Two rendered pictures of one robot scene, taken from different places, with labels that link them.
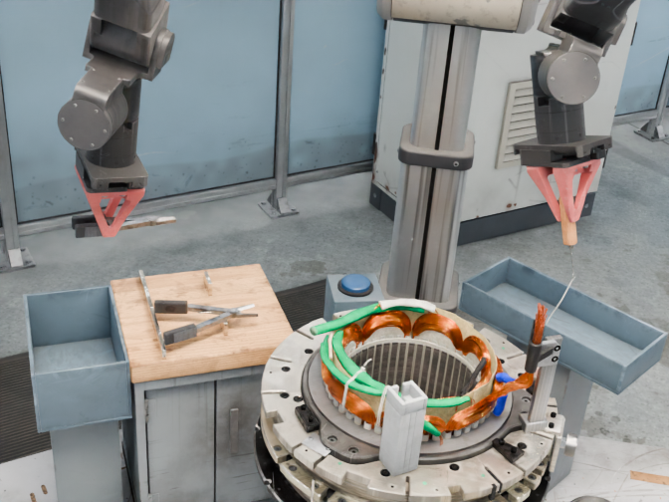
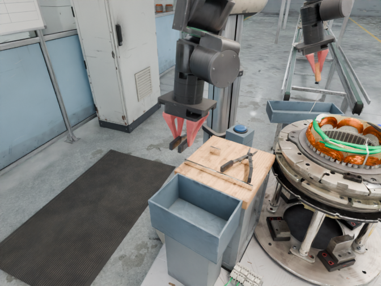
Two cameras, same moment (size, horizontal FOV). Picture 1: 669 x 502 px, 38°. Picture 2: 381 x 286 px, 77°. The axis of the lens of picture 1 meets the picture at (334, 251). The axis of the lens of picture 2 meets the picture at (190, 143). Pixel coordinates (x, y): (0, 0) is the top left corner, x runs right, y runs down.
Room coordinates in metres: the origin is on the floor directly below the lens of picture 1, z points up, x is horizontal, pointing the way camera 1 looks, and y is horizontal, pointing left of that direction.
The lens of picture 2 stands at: (0.65, 0.53, 1.44)
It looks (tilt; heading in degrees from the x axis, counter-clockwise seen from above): 33 degrees down; 323
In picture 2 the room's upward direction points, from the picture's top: straight up
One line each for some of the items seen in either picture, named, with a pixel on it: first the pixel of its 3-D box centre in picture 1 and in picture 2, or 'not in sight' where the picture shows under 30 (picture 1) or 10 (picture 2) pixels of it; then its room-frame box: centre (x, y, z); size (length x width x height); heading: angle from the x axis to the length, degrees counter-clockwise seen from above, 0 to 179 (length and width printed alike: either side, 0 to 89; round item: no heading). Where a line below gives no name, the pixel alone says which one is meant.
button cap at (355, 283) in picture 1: (355, 283); (240, 127); (1.12, -0.03, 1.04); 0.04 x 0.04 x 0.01
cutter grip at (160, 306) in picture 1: (170, 307); (226, 165); (0.96, 0.19, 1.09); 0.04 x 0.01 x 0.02; 96
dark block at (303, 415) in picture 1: (307, 416); (352, 176); (0.76, 0.01, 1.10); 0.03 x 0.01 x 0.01; 26
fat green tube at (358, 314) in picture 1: (367, 315); (321, 126); (0.88, -0.04, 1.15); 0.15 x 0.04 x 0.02; 116
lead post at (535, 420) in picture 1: (542, 381); not in sight; (0.78, -0.22, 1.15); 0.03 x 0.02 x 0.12; 108
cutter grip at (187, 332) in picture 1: (179, 334); (250, 175); (0.90, 0.17, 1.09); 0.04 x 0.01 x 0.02; 126
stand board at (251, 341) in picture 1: (201, 318); (227, 165); (0.99, 0.16, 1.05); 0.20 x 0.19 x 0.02; 111
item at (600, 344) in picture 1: (543, 391); (295, 139); (1.06, -0.30, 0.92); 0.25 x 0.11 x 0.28; 48
